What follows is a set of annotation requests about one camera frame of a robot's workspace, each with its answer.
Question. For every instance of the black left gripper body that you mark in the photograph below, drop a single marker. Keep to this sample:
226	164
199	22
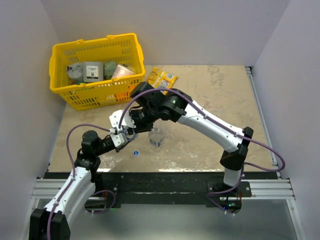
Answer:
104	146

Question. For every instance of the blue white bottle cap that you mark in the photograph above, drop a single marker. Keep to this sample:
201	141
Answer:
136	153

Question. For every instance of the yellow snack bag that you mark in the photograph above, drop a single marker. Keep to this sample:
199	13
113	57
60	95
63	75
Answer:
160	79

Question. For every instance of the yellow plastic shopping basket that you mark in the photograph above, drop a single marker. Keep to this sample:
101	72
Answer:
122	48

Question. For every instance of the green round item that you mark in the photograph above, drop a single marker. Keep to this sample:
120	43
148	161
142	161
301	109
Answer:
108	69

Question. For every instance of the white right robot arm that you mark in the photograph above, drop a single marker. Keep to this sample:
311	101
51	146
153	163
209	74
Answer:
178	107

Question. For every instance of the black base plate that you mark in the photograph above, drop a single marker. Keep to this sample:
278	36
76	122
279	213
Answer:
157	188

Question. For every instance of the clear bottle blue label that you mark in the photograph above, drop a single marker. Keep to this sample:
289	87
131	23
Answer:
130	134

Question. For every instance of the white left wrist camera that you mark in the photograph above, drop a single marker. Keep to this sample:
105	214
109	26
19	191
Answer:
118	139

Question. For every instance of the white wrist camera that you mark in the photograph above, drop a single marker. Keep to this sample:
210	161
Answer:
120	121
118	139

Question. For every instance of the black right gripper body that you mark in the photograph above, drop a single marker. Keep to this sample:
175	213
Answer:
143	119

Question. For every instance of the grey pouch in basket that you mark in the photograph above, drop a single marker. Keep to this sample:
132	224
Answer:
75	72

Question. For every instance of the orange item in basket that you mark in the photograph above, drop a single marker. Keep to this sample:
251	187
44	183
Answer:
126	93

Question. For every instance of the aluminium rail frame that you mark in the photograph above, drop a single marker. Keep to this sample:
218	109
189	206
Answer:
229	201

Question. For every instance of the pink packet in basket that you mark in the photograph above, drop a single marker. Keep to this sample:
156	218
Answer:
122	71

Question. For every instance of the grey box with label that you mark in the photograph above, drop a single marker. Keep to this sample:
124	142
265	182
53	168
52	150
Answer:
93	71

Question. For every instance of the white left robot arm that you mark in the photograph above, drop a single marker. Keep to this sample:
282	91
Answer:
54	220

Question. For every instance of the clear bottle white green label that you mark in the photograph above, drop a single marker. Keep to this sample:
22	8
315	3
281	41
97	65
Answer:
156	138

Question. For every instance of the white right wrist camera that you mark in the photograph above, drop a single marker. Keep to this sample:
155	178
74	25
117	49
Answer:
120	121

